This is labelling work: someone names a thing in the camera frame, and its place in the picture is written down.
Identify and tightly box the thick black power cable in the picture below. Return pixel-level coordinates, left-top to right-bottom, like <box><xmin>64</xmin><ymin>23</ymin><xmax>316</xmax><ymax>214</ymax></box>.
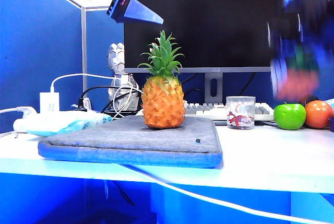
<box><xmin>80</xmin><ymin>86</ymin><xmax>143</xmax><ymax>114</ymax></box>

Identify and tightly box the white charger cable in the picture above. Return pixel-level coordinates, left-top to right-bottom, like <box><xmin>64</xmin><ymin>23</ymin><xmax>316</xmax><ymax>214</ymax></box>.
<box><xmin>50</xmin><ymin>74</ymin><xmax>144</xmax><ymax>120</ymax></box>

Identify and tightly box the white and grey keyboard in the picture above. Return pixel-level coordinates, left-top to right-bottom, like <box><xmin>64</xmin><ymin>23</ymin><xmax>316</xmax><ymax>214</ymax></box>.
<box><xmin>184</xmin><ymin>100</ymin><xmax>276</xmax><ymax>127</ymax></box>

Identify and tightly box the long white cable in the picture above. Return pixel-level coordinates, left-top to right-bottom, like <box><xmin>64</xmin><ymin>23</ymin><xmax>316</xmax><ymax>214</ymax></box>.
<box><xmin>114</xmin><ymin>163</ymin><xmax>334</xmax><ymax>224</ymax></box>

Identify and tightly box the black power plug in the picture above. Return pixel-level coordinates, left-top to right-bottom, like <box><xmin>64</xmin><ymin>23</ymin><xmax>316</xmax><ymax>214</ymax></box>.
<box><xmin>77</xmin><ymin>97</ymin><xmax>88</xmax><ymax>112</ymax></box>

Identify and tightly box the green plastic apple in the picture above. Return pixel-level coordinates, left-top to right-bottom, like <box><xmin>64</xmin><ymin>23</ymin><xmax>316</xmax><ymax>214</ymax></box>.
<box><xmin>273</xmin><ymin>102</ymin><xmax>307</xmax><ymax>131</ymax></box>

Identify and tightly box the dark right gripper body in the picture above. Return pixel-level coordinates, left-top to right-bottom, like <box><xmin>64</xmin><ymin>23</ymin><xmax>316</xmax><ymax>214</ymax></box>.
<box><xmin>268</xmin><ymin>9</ymin><xmax>334</xmax><ymax>63</ymax></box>

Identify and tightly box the black computer monitor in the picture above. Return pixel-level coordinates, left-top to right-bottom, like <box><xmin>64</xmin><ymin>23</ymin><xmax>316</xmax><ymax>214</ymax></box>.
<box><xmin>123</xmin><ymin>0</ymin><xmax>321</xmax><ymax>74</ymax></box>

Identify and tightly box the white plug with cable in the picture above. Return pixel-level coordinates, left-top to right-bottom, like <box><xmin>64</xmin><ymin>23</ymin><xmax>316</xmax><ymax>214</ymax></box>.
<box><xmin>0</xmin><ymin>106</ymin><xmax>38</xmax><ymax>119</ymax></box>

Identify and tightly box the orange red round fruit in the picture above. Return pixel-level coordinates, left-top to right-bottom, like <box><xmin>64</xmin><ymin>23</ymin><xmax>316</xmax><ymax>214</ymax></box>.
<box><xmin>304</xmin><ymin>100</ymin><xmax>334</xmax><ymax>130</ymax></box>

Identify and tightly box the plastic pineapple with green crown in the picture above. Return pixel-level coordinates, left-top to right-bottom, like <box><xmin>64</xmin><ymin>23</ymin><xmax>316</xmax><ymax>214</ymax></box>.
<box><xmin>137</xmin><ymin>30</ymin><xmax>186</xmax><ymax>130</ymax></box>

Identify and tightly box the thin black monitor cable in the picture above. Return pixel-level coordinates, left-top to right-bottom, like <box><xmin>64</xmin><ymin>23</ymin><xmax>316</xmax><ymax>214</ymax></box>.
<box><xmin>239</xmin><ymin>73</ymin><xmax>256</xmax><ymax>97</ymax></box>

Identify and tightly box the clear plastic jar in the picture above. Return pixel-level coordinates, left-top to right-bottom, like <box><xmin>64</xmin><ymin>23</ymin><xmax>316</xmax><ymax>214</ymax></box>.
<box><xmin>225</xmin><ymin>96</ymin><xmax>256</xmax><ymax>130</ymax></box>

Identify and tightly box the blue white tissue pack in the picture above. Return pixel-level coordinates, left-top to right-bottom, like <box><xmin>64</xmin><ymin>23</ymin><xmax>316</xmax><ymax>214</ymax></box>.
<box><xmin>27</xmin><ymin>113</ymin><xmax>113</xmax><ymax>137</ymax></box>

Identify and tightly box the grey monitor stand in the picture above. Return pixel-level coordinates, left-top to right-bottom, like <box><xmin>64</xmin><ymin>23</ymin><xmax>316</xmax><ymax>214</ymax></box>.
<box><xmin>205</xmin><ymin>73</ymin><xmax>224</xmax><ymax>105</ymax></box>

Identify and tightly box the Rubik's cube with black frame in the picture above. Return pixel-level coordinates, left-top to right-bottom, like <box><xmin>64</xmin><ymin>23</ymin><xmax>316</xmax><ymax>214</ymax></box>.
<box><xmin>271</xmin><ymin>46</ymin><xmax>321</xmax><ymax>100</ymax></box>

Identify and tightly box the dark round fruit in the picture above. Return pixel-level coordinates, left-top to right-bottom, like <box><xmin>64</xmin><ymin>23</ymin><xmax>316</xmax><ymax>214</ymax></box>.
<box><xmin>298</xmin><ymin>95</ymin><xmax>319</xmax><ymax>108</ymax></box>

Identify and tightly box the grey partition post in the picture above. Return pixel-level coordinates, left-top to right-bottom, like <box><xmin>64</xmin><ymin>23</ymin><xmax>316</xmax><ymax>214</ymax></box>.
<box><xmin>81</xmin><ymin>6</ymin><xmax>88</xmax><ymax>97</ymax></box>

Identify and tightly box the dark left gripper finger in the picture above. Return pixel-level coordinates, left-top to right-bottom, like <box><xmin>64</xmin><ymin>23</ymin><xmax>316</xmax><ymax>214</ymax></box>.
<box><xmin>124</xmin><ymin>0</ymin><xmax>164</xmax><ymax>25</ymax></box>

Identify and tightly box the white power strip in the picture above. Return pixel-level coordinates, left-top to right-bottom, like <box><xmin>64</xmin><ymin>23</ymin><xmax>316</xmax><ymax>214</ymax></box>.
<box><xmin>13</xmin><ymin>111</ymin><xmax>87</xmax><ymax>133</ymax></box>

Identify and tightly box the white charger adapter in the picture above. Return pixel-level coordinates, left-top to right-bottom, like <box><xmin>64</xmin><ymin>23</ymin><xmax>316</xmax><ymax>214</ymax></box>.
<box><xmin>39</xmin><ymin>92</ymin><xmax>61</xmax><ymax>114</ymax></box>

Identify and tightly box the grey felt laptop sleeve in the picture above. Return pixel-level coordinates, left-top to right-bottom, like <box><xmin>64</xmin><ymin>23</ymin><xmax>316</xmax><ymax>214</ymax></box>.
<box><xmin>38</xmin><ymin>115</ymin><xmax>224</xmax><ymax>169</ymax></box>

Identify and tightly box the silver robot figurine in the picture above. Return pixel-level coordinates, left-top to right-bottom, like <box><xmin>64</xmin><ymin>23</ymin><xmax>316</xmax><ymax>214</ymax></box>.
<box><xmin>107</xmin><ymin>43</ymin><xmax>141</xmax><ymax>112</ymax></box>

